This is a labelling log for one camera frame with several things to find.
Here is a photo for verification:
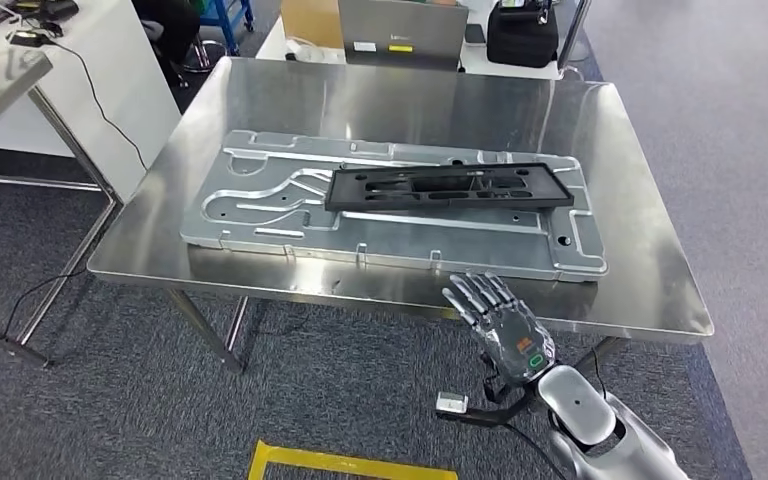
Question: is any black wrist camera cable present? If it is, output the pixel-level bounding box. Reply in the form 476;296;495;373
499;420;571;480

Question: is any white desk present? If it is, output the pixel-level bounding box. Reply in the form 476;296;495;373
254;13;597;82
0;0;183;203

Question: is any black desk cable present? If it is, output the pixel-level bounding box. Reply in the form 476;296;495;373
44;38;150;174

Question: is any cardboard box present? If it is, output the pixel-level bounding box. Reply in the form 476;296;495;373
281;0;347;51

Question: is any black plastic frame part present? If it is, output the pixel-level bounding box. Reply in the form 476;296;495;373
322;162;576;213

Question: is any black floor cable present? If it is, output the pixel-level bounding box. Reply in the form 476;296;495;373
0;264;88;346

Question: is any stamped metal plate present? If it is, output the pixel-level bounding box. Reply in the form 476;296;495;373
179;129;609;284

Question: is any chrome stool base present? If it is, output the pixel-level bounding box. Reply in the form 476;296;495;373
181;36;228;74

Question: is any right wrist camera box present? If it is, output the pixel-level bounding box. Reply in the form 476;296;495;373
435;390;470;417

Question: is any grey laptop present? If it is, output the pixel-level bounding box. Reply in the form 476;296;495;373
337;0;470;72

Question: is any yellow floor tape square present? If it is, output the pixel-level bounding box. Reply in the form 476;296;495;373
246;439;459;480

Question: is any black bag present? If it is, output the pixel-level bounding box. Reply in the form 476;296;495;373
486;1;561;70

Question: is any stainless steel workbench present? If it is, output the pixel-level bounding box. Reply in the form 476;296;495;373
87;56;715;376

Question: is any person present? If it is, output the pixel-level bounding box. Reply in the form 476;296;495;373
130;0;203;87

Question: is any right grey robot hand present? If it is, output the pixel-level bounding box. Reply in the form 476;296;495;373
441;270;558;389

